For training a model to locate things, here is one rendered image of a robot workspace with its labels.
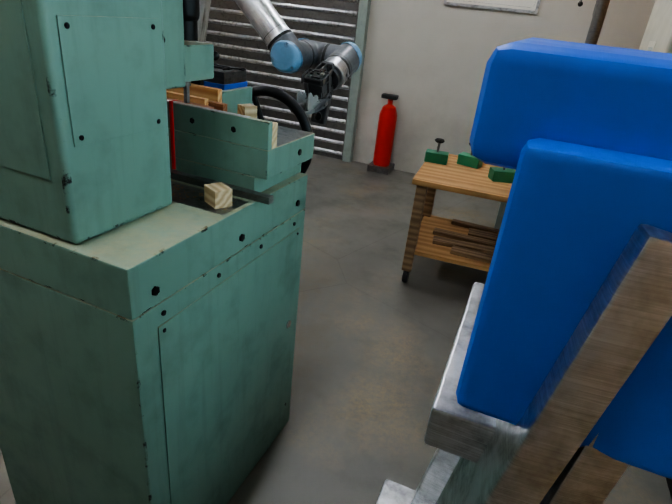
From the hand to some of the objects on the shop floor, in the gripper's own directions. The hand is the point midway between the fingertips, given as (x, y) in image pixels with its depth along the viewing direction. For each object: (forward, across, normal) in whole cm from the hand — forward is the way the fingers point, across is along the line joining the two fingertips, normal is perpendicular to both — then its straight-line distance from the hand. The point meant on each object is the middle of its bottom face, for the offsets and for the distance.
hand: (299, 115), depth 140 cm
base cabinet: (+80, -4, +64) cm, 102 cm away
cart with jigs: (-71, +49, +120) cm, 148 cm away
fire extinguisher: (-205, -49, +173) cm, 272 cm away
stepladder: (+124, +67, +45) cm, 148 cm away
